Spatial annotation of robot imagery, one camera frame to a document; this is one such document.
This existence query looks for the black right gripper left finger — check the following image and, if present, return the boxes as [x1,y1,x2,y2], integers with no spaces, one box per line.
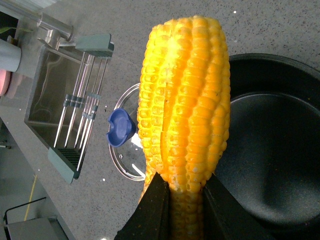
[114,173,170,240]

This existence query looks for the green metal sink drying rack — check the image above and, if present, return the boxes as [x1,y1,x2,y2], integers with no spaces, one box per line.
[48,33,115,184]

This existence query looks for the yellow corn cob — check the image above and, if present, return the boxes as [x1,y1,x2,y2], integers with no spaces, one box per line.
[137,15,231,240]

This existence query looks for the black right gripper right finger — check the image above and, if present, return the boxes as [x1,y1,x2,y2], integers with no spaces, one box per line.
[203,174,274,240]

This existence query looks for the stainless steel sink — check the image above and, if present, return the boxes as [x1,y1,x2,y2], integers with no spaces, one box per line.
[24,44,111,161]

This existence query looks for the steel faucet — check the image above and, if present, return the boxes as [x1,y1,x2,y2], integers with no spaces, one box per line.
[0,0,74,50]

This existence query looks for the dark blue saucepan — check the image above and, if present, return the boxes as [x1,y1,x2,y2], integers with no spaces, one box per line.
[215,53,320,240]

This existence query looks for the glass lid with blue knob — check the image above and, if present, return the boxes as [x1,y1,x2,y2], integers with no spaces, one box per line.
[106,83,146,182]

